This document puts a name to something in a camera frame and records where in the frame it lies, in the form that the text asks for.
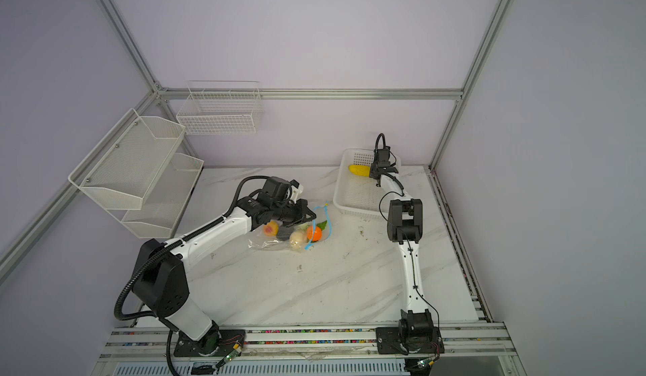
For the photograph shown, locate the yellow corn cob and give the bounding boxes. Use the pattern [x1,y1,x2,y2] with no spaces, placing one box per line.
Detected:
[348,165,370,177]

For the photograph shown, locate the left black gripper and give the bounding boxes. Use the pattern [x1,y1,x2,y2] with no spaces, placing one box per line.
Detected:
[273,198,316,228]

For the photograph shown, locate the white wire wall basket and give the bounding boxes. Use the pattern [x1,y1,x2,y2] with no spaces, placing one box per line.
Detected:
[176,81,264,135]

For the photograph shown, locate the beige potato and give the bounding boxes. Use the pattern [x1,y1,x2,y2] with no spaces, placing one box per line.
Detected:
[289,231,308,251]

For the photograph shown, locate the left black corrugated cable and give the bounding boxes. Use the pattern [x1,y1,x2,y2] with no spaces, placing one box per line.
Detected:
[113,175,271,376]

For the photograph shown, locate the clear zip top bag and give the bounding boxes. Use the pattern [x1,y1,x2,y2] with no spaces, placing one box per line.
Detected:
[248,203,333,251]

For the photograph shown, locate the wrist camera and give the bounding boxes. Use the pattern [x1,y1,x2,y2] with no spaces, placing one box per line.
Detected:
[373,146,390,167]
[257,177,304,207]

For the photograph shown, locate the white mesh two-tier shelf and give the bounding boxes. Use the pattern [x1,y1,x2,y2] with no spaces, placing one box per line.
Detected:
[68,109,204,240]

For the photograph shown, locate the yellow orange fruit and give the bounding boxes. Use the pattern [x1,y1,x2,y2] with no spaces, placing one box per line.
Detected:
[262,220,280,237]

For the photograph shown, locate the aluminium front rail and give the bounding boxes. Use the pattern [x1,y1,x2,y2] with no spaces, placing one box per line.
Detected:
[92,322,526,375]

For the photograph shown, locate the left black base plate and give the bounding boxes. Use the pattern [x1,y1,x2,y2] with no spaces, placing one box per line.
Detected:
[173,329,247,357]

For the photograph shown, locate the black round food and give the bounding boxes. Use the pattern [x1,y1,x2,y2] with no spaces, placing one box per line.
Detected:
[276,227,294,242]

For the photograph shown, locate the white plastic food basket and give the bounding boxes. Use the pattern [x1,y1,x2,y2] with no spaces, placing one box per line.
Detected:
[333,149,411,216]

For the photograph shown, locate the orange tangerine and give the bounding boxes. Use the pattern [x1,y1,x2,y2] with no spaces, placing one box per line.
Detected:
[306,226,323,242]

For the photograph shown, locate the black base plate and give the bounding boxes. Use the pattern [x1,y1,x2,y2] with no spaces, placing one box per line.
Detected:
[173,329,247,357]
[375,327,445,355]

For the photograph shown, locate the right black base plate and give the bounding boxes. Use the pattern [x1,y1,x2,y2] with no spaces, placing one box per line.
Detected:
[375,327,445,355]

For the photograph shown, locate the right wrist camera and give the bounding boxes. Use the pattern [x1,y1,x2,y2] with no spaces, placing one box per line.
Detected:
[373,146,390,167]

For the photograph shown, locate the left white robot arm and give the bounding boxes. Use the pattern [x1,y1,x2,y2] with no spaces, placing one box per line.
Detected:
[114,193,316,342]

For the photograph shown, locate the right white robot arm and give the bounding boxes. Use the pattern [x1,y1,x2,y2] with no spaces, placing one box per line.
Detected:
[369,167,440,326]

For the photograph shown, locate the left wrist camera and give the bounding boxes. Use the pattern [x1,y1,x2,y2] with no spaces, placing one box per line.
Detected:
[257,177,304,207]

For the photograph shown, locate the aluminium frame back bar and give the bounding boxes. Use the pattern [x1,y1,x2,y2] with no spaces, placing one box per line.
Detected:
[158,88,464,101]

